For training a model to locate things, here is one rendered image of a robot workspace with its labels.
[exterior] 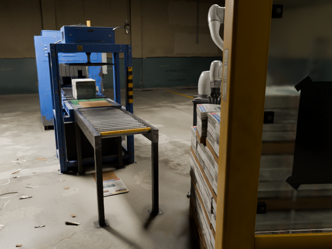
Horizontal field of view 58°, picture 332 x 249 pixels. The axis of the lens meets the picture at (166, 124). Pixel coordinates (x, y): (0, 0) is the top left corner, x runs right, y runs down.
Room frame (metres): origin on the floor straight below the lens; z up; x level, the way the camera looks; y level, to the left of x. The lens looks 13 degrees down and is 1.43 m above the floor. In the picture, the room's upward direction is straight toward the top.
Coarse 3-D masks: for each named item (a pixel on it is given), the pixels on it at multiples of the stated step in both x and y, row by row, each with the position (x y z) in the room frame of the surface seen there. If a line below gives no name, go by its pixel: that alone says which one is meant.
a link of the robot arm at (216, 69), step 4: (212, 64) 2.43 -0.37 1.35; (216, 64) 2.41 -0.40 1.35; (220, 64) 2.42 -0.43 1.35; (212, 68) 2.42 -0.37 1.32; (216, 68) 2.40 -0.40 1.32; (220, 68) 2.40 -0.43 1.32; (212, 72) 2.41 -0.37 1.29; (216, 72) 2.40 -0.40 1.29; (220, 72) 2.40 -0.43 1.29; (212, 76) 2.42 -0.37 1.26; (216, 76) 2.40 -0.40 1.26; (220, 76) 2.40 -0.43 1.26; (212, 80) 2.42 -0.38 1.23; (216, 80) 2.41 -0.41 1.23; (220, 80) 2.42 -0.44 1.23
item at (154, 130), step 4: (120, 108) 3.52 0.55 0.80; (128, 112) 3.27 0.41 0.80; (132, 116) 3.05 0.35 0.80; (136, 116) 3.05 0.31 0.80; (140, 120) 2.86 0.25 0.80; (148, 124) 2.67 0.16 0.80; (152, 128) 2.52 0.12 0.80; (156, 128) 2.52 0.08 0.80; (152, 132) 2.50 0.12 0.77; (156, 132) 2.50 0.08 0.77; (148, 136) 2.60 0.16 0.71; (152, 136) 2.51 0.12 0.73; (156, 136) 2.50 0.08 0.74; (152, 140) 2.51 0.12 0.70; (156, 140) 2.50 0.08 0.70
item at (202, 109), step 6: (198, 108) 2.11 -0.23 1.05; (204, 108) 2.06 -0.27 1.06; (210, 108) 2.06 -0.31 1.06; (216, 108) 2.07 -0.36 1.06; (198, 114) 2.11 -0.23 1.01; (204, 114) 1.95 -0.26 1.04; (198, 120) 2.14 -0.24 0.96; (204, 120) 1.96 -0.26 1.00; (198, 126) 2.14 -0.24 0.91; (204, 126) 1.96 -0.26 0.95; (198, 132) 2.11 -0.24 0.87; (204, 132) 1.96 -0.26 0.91
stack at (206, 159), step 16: (192, 128) 2.43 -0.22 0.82; (192, 144) 2.43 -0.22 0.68; (192, 160) 2.41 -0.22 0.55; (208, 160) 1.81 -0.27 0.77; (208, 176) 1.78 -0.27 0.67; (192, 192) 2.40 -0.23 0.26; (208, 192) 1.73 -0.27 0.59; (192, 208) 2.33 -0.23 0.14; (208, 208) 1.74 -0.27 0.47; (208, 240) 1.69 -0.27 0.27
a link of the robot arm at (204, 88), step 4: (204, 72) 2.85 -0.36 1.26; (208, 72) 2.83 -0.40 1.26; (200, 76) 2.88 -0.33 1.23; (204, 76) 2.82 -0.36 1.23; (208, 76) 2.81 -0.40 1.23; (200, 80) 2.84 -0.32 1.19; (204, 80) 2.81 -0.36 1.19; (208, 80) 2.80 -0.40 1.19; (200, 84) 2.84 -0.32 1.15; (204, 84) 2.81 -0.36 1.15; (208, 84) 2.80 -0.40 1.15; (200, 88) 2.84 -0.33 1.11; (204, 88) 2.81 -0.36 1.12; (208, 88) 2.80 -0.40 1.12; (200, 92) 2.84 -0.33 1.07; (204, 92) 2.81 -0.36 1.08; (208, 92) 2.81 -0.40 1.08
